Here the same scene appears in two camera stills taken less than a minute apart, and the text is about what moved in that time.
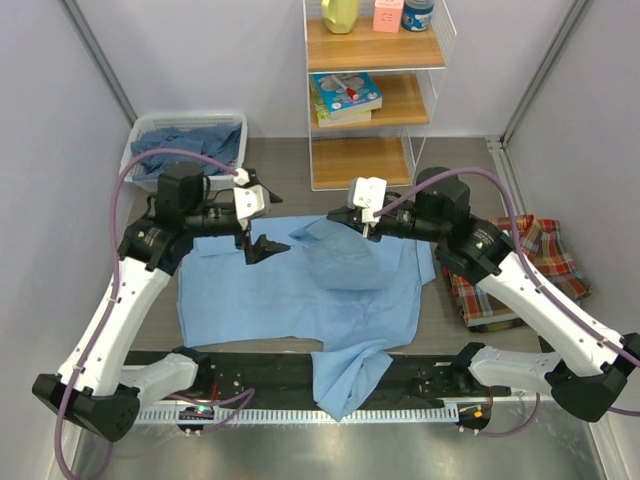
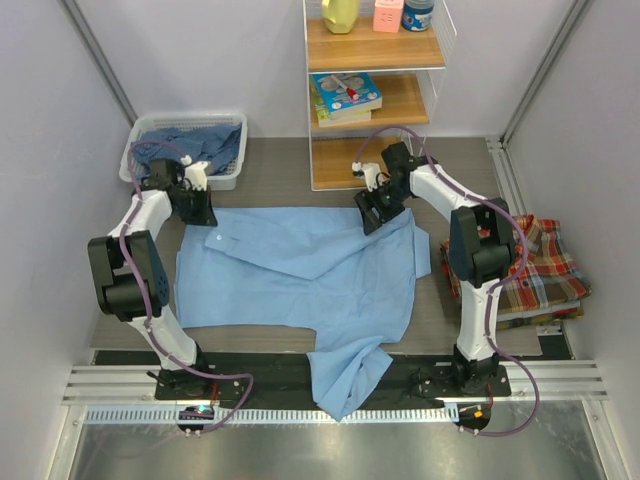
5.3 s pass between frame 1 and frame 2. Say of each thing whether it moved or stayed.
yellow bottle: stayed
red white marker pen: stayed
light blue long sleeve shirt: moved
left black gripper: moved
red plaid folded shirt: stayed
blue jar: stayed
